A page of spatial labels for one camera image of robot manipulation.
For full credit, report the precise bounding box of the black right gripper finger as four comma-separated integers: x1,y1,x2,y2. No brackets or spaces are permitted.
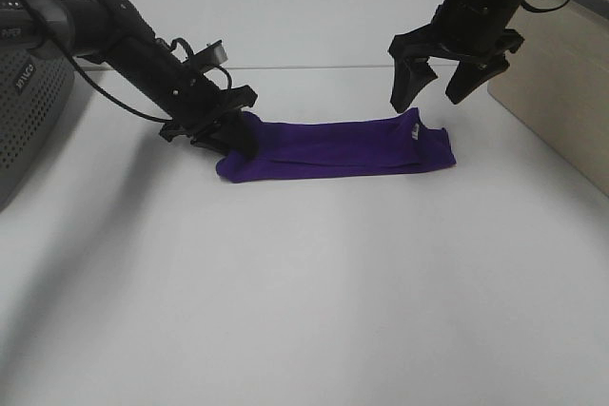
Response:
445,54,509,105
390,57,438,113

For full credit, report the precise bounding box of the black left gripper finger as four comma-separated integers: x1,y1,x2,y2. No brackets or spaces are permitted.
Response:
189,132,231,156
223,113,259,159

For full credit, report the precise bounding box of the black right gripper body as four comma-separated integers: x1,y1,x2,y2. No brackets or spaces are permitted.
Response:
389,1,523,67

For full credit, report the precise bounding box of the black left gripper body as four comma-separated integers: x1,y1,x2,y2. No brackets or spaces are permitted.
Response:
159,77,258,142

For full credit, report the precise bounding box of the purple towel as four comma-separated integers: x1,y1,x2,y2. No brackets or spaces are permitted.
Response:
216,107,457,183

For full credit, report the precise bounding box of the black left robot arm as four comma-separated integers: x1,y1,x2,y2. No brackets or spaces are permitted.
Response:
1,0,258,158

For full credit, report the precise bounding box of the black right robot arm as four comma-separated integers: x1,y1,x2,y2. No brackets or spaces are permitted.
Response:
388,0,524,113

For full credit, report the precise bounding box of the white towel care label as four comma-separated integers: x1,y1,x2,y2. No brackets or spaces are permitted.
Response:
411,124,420,141

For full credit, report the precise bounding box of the beige fabric storage box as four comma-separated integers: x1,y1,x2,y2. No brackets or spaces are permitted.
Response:
488,0,608,192

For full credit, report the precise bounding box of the grey perforated plastic basket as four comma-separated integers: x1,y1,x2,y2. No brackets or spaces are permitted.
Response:
1,49,74,208

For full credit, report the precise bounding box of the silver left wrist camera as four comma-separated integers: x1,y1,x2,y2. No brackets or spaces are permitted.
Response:
188,40,227,72

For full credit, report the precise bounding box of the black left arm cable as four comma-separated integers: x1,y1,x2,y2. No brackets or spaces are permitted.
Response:
0,0,234,123

